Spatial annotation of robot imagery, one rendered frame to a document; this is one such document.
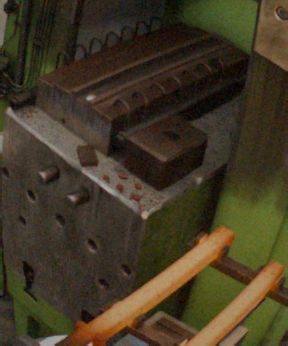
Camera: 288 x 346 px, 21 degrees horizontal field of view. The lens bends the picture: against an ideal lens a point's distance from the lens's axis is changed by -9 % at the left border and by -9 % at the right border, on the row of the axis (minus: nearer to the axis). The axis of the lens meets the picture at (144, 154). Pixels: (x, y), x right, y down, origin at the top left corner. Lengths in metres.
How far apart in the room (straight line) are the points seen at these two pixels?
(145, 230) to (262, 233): 0.23
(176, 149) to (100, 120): 0.14
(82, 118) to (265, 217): 0.37
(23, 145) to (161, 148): 0.29
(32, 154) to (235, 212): 0.39
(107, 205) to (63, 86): 0.23
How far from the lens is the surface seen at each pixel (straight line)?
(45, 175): 1.44
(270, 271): 1.19
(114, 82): 1.51
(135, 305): 1.09
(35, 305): 1.82
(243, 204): 1.47
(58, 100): 1.49
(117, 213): 1.38
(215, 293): 1.63
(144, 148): 1.37
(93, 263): 1.51
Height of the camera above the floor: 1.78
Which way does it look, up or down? 36 degrees down
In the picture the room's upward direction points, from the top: 10 degrees clockwise
